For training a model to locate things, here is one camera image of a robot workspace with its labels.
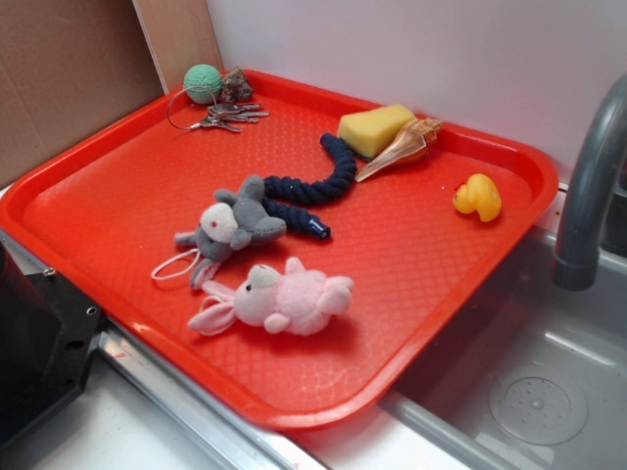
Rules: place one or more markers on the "silver keys on ring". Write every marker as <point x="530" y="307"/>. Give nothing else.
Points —
<point x="219" y="115"/>

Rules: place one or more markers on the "brown cardboard panel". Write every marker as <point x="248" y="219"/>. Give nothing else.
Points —
<point x="71" y="68"/>

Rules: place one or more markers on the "brown conch seashell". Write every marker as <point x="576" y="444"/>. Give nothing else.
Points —
<point x="410" y="144"/>

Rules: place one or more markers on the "navy blue rope toy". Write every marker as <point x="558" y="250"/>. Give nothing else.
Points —
<point x="288" y="198"/>

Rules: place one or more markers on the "grey sink basin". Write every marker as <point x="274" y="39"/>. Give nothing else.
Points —
<point x="526" y="375"/>

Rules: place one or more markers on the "red plastic tray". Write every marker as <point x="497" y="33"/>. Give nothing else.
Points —
<point x="104" y="214"/>

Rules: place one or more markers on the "grey plush bunny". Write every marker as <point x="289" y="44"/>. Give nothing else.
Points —
<point x="236" y="221"/>

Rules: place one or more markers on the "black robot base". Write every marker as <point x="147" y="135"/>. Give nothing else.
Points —
<point x="49" y="332"/>

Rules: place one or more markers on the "yellow sponge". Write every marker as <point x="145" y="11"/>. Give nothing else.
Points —
<point x="368" y="133"/>

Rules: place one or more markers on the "green textured ball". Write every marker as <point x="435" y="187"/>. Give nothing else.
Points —
<point x="202" y="84"/>

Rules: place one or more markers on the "yellow rubber duck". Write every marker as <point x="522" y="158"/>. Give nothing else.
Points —
<point x="481" y="195"/>

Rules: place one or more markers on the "grey sink faucet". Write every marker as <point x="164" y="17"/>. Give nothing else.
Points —
<point x="594" y="212"/>

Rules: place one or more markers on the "brown rock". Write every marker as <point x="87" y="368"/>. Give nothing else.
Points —
<point x="236" y="87"/>

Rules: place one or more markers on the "pink plush bunny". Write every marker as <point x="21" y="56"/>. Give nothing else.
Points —
<point x="299" y="301"/>

